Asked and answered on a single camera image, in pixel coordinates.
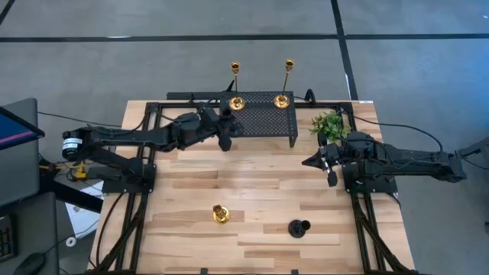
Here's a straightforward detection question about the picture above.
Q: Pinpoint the black computer mouse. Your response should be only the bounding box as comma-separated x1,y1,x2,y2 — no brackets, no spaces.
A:
13,251,47,275

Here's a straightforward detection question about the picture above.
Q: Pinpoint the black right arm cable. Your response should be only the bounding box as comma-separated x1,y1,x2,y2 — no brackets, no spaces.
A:
339,108,445,154

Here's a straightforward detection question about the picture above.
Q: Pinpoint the black curved cable loop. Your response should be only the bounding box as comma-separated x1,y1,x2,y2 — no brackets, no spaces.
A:
293,88,317,105

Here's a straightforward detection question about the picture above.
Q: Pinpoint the dark computer monitor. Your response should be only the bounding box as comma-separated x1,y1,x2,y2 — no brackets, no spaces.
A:
0,97,46,209

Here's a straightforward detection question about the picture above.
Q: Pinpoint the dark grey desk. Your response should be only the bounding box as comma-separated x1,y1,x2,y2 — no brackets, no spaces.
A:
0,190,60,275

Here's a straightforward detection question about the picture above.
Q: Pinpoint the yellow clamp tool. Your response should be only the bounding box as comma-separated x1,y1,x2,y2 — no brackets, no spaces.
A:
72,162,88,180

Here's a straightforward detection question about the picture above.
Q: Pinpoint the black desk leg beam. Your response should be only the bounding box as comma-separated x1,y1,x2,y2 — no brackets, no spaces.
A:
37,158,104,213

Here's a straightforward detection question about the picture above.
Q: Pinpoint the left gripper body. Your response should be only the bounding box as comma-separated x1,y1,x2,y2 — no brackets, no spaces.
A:
198,105,233,153

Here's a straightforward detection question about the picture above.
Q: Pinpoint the black keyboard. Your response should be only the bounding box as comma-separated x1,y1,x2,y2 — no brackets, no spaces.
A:
0,213,18,263

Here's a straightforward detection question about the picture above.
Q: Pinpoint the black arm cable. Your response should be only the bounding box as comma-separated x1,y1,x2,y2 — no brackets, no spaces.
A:
37,110,123,129
339,108,445,154

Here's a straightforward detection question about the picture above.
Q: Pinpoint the black perforated metal shelf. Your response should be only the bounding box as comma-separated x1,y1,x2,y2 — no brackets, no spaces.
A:
219,90,300,149

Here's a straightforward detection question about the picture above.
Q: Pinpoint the white paper sheet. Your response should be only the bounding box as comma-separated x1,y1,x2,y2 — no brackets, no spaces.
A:
63,181,105,240

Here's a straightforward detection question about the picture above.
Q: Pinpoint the tall gold candlestick holder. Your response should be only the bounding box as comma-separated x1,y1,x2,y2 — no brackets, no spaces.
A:
228,60,246,112
273,58,296,111

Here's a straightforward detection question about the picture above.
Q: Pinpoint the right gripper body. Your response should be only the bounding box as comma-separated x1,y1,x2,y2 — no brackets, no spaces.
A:
317,131,345,188

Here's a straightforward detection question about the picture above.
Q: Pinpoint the short black candlestick holder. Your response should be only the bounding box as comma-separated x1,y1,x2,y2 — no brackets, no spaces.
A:
287,218,312,239

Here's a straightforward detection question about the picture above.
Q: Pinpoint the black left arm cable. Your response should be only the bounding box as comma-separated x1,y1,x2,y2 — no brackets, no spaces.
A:
37,110,123,129

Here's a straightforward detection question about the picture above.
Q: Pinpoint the short gold candlestick holder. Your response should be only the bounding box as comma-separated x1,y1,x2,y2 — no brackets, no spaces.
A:
212,203,232,225

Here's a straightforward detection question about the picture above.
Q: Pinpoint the black metal table frame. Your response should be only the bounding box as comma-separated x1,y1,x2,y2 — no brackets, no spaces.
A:
86,90,419,275

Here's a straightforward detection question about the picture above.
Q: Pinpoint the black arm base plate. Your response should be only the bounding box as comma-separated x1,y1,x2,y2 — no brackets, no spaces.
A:
102,163,157,194
342,160,398,194

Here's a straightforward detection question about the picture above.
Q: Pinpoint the green plant in white pot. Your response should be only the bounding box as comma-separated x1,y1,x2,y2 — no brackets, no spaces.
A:
308,109,352,145

